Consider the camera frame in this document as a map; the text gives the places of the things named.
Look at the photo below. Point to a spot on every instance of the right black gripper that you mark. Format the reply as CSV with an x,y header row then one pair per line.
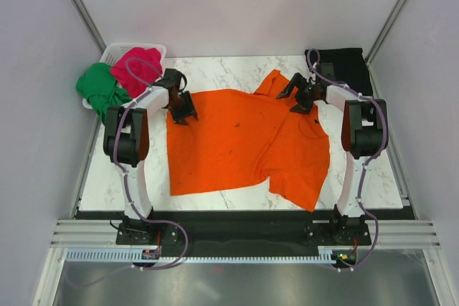
x,y
300,82

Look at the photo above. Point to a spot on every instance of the orange t shirt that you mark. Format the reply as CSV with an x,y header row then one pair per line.
x,y
241,139

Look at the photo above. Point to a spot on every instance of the green t shirt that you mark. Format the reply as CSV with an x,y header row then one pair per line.
x,y
100,89

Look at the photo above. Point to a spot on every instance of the aluminium frame rail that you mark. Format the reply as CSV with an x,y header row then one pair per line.
x,y
392,234

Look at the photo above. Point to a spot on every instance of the red t shirt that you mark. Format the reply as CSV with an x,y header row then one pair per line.
x,y
143,63

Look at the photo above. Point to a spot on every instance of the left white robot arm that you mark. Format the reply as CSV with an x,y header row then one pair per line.
x,y
126,138

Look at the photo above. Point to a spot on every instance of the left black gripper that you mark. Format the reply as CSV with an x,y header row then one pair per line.
x,y
188,110

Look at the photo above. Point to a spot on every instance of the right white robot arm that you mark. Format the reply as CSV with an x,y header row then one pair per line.
x,y
364,132

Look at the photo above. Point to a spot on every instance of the folded black t shirt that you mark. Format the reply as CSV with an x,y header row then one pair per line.
x,y
345,65

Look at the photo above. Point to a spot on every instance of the white laundry basket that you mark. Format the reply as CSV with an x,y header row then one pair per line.
x,y
114,51

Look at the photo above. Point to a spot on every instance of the white slotted cable duct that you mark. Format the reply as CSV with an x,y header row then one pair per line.
x,y
140,256

